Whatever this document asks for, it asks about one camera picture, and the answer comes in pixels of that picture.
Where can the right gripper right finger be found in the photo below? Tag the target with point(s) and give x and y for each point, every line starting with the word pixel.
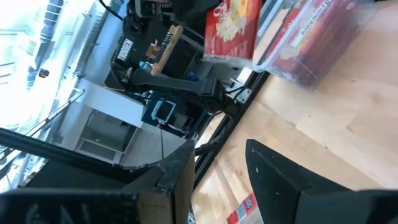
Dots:
pixel 295 193

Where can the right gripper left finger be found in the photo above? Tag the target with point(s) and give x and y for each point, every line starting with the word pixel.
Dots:
pixel 77 208

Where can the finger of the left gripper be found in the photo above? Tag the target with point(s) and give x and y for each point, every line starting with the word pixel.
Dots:
pixel 192 9

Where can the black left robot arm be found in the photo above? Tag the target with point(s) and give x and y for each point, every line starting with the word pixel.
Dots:
pixel 174 85

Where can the blue framed device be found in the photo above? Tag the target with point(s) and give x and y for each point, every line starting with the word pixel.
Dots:
pixel 163 110

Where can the white cabinet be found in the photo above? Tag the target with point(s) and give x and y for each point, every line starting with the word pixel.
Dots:
pixel 109 102

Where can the silver metal pole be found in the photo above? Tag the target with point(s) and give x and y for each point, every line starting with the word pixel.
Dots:
pixel 56 113

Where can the clear plastic bin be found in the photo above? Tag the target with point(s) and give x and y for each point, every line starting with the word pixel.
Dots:
pixel 342 46

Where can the silver left base bracket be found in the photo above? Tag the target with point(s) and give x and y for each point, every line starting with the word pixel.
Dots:
pixel 244 96

